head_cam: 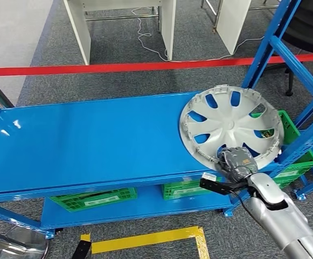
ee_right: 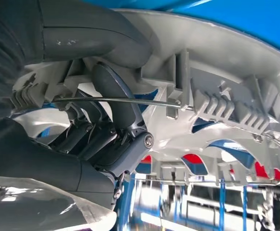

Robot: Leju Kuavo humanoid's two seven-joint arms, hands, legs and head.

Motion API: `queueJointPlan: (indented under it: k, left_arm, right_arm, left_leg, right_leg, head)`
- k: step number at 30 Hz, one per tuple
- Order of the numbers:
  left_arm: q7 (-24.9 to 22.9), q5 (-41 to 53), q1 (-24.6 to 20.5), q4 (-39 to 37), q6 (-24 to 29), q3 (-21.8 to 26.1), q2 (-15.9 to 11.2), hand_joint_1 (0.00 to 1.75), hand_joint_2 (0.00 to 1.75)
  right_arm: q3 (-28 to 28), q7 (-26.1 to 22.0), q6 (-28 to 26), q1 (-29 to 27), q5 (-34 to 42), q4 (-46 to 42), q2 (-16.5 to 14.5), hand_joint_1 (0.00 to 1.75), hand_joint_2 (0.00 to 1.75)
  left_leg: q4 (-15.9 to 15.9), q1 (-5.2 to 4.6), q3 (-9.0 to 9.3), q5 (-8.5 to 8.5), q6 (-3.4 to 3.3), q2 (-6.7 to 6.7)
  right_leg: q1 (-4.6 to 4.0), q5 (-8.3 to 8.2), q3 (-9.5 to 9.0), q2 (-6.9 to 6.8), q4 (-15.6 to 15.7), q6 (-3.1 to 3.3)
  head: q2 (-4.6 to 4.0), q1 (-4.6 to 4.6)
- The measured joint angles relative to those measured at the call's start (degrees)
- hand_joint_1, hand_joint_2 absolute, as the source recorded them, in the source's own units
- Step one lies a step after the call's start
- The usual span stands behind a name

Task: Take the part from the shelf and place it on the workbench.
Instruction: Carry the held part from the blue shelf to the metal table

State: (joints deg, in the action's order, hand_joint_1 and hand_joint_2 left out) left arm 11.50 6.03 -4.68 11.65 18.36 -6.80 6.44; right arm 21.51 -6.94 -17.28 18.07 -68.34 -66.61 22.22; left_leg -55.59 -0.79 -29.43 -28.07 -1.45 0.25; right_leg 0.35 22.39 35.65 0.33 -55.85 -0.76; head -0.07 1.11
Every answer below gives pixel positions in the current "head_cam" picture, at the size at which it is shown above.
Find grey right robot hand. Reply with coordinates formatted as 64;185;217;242
216;146;259;183

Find grey plastic wheel hubcap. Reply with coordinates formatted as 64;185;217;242
179;84;285;172

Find long blue metal shelf rack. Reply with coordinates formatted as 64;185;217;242
0;0;313;240

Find green plastic crate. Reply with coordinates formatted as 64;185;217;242
250;110;313;189
50;187;138;213
161;178;223;201

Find white desk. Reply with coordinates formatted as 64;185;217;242
63;0;177;66
201;0;252;56

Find yellow floor tape outline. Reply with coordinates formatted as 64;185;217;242
80;226;210;259

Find black office chair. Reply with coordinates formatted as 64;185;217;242
280;0;313;97

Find red barrier belt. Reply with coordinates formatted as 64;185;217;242
0;52;313;78

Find chrome stanchion with round base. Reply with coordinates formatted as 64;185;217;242
0;225;49;259

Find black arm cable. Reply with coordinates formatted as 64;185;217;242
230;191;256;222

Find white floor cable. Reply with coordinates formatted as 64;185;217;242
131;7;265;63

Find black left wrist camera bracket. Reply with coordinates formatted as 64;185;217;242
71;240;92;259

